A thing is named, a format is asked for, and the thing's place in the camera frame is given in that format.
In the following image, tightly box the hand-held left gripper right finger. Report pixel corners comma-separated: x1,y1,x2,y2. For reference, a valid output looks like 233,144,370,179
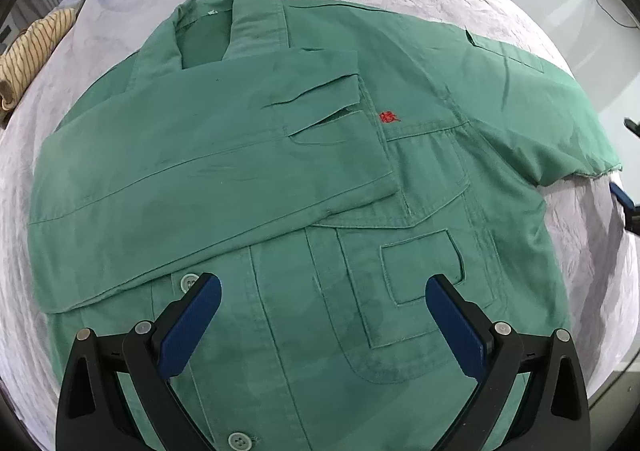
424,273,591,451

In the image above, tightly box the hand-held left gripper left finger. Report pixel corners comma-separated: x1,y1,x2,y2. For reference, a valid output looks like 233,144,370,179
56,272,223,451

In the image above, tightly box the green button shirt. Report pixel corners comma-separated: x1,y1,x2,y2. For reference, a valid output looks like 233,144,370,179
27,0,623,451

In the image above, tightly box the pale grey embossed blanket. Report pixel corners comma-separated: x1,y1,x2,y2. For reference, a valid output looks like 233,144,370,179
0,0,628,451

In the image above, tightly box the cream striped cloth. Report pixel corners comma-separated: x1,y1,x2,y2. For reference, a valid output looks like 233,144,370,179
0,7,78,112

